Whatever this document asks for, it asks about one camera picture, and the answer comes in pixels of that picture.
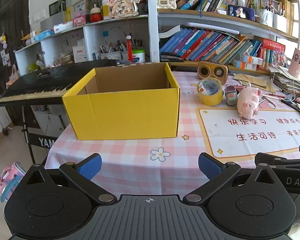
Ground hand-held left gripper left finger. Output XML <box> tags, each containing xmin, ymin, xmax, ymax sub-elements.
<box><xmin>21</xmin><ymin>153</ymin><xmax>118</xmax><ymax>205</ymax></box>

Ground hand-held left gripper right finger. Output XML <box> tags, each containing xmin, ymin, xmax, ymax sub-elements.
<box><xmin>182</xmin><ymin>152</ymin><xmax>278</xmax><ymax>204</ymax></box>

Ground pink plush pig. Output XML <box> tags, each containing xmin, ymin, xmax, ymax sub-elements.
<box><xmin>237</xmin><ymin>87</ymin><xmax>262</xmax><ymax>118</ymax></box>

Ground yellow cardboard box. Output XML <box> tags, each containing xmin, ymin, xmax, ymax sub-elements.
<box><xmin>62</xmin><ymin>62</ymin><xmax>180</xmax><ymax>140</ymax></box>

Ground yellow tape roll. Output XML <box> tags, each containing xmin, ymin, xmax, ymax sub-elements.
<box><xmin>197</xmin><ymin>77</ymin><xmax>224</xmax><ymax>106</ymax></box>

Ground desktop with pink checked cloth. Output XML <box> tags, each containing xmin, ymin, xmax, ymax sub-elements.
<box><xmin>44</xmin><ymin>67</ymin><xmax>300</xmax><ymax>198</ymax></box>

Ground black keyboard stand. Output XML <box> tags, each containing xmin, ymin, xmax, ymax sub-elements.
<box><xmin>4</xmin><ymin>104</ymin><xmax>65</xmax><ymax>164</ymax></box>

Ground stack of papers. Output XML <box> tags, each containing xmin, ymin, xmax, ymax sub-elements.
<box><xmin>272</xmin><ymin>65</ymin><xmax>300</xmax><ymax>95</ymax></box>

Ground pink school backpack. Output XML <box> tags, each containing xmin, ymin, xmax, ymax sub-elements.
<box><xmin>0</xmin><ymin>162</ymin><xmax>27</xmax><ymax>203</ymax></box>

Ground brown cardboard pieces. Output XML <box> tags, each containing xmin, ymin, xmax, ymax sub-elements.
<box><xmin>234</xmin><ymin>72</ymin><xmax>275</xmax><ymax>93</ymax></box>

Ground brown retro radio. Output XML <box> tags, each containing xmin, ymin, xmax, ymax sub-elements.
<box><xmin>197</xmin><ymin>61</ymin><xmax>228</xmax><ymax>85</ymax></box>

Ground black electronic keyboard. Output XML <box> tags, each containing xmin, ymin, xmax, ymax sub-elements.
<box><xmin>0</xmin><ymin>59</ymin><xmax>118</xmax><ymax>107</ymax></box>

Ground orange white small carton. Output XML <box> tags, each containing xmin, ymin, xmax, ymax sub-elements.
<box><xmin>239</xmin><ymin>54</ymin><xmax>263</xmax><ymax>65</ymax></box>
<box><xmin>233</xmin><ymin>60</ymin><xmax>258</xmax><ymax>70</ymax></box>

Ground red thick dictionary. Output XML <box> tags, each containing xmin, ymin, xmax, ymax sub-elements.
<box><xmin>261</xmin><ymin>39</ymin><xmax>286</xmax><ymax>53</ymax></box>

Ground white bag with red label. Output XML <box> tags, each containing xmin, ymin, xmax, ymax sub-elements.
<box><xmin>72</xmin><ymin>44</ymin><xmax>87</xmax><ymax>63</ymax></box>

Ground pen holder with pens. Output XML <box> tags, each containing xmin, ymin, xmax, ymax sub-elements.
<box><xmin>99</xmin><ymin>39</ymin><xmax>123</xmax><ymax>61</ymax></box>

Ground pink tote bag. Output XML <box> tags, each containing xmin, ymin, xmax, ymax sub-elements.
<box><xmin>6</xmin><ymin>65</ymin><xmax>20</xmax><ymax>88</ymax></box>

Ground white jar with green lid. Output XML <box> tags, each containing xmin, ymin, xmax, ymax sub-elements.
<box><xmin>131</xmin><ymin>49</ymin><xmax>146</xmax><ymax>63</ymax></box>

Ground white cubby shelf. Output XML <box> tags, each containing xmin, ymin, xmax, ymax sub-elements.
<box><xmin>14</xmin><ymin>15</ymin><xmax>150</xmax><ymax>77</ymax></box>

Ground row of blue paperback books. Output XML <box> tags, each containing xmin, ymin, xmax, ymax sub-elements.
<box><xmin>159</xmin><ymin>27</ymin><xmax>263</xmax><ymax>64</ymax></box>

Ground red tassel charm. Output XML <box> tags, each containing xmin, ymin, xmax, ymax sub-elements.
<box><xmin>125</xmin><ymin>31</ymin><xmax>134</xmax><ymax>62</ymax></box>

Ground blue tissue pack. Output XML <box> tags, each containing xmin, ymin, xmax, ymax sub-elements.
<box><xmin>34</xmin><ymin>30</ymin><xmax>55</xmax><ymax>42</ymax></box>

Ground white shelf lamp bar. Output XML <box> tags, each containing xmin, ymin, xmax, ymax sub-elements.
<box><xmin>184</xmin><ymin>21</ymin><xmax>240</xmax><ymax>35</ymax></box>

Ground white flat box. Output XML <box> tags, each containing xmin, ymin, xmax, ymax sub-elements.
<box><xmin>54</xmin><ymin>22</ymin><xmax>74</xmax><ymax>33</ymax></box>

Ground pink patterned box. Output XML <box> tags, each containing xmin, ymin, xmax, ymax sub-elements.
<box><xmin>72</xmin><ymin>9</ymin><xmax>90</xmax><ymax>27</ymax></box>

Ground white wooden bookshelf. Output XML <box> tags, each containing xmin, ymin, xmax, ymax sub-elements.
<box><xmin>146</xmin><ymin>0</ymin><xmax>300</xmax><ymax>75</ymax></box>

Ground red round figurine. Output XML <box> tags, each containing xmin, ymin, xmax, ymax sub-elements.
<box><xmin>90</xmin><ymin>5</ymin><xmax>102</xmax><ymax>23</ymax></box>

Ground smartphone with lit screen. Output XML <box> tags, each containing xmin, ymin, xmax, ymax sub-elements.
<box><xmin>227</xmin><ymin>4</ymin><xmax>255</xmax><ymax>21</ymax></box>

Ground yellow bottle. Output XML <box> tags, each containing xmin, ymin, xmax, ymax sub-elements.
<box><xmin>102</xmin><ymin>0</ymin><xmax>112</xmax><ymax>20</ymax></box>

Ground paper rabbit ornament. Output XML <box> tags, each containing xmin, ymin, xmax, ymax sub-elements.
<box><xmin>107</xmin><ymin>0</ymin><xmax>140</xmax><ymax>18</ymax></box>

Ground dark wooden door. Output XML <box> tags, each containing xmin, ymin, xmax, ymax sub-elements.
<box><xmin>0</xmin><ymin>0</ymin><xmax>32</xmax><ymax>120</ymax></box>

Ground white light switch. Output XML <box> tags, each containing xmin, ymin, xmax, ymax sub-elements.
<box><xmin>32</xmin><ymin>10</ymin><xmax>47</xmax><ymax>22</ymax></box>

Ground black picture frame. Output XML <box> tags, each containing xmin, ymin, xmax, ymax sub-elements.
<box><xmin>49</xmin><ymin>0</ymin><xmax>67</xmax><ymax>17</ymax></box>

